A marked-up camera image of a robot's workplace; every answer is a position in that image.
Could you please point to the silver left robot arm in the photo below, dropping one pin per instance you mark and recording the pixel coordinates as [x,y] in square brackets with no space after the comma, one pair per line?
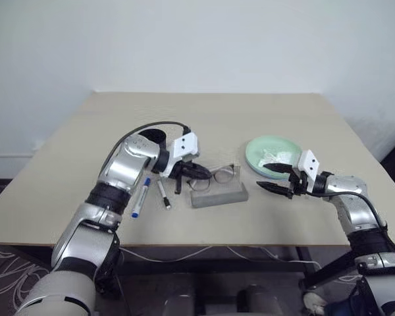
[125,168]

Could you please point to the thin-rimmed eyeglasses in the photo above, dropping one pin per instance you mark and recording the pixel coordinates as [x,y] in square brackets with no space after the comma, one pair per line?
[221,176]

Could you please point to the white crumpled object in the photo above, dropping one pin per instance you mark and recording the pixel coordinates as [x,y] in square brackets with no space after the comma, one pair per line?
[312,301]

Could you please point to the light blue plate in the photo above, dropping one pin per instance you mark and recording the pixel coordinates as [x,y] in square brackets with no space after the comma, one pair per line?
[252,169]

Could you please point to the white marker with blue cap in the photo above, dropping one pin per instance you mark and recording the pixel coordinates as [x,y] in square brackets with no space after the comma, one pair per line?
[140,197]

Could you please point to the dark blue object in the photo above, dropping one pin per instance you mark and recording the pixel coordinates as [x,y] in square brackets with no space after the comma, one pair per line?
[340,309]

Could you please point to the light green plate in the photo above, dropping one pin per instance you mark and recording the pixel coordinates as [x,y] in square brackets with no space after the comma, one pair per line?
[271,153]

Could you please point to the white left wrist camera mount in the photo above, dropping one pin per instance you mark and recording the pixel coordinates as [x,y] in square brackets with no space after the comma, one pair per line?
[184,145]

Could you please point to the white marker with black cap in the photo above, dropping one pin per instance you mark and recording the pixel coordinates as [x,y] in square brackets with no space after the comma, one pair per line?
[163,194]

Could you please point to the clear grey glasses case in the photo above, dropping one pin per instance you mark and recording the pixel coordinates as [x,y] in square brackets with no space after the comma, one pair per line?
[219,197]

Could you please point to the black table frame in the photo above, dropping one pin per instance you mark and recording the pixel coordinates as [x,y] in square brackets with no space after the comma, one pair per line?
[329,265]

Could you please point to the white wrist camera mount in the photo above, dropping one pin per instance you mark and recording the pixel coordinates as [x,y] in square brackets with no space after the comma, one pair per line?
[184,145]
[309,164]

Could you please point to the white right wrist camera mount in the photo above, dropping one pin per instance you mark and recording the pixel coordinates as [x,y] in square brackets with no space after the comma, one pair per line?
[309,164]

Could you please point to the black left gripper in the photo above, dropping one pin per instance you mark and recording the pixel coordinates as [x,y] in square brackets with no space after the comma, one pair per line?
[183,169]

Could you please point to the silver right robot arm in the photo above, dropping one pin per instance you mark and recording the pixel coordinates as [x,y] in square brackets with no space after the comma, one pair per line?
[362,210]

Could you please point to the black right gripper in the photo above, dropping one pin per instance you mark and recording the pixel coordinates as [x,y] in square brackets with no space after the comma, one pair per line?
[297,186]

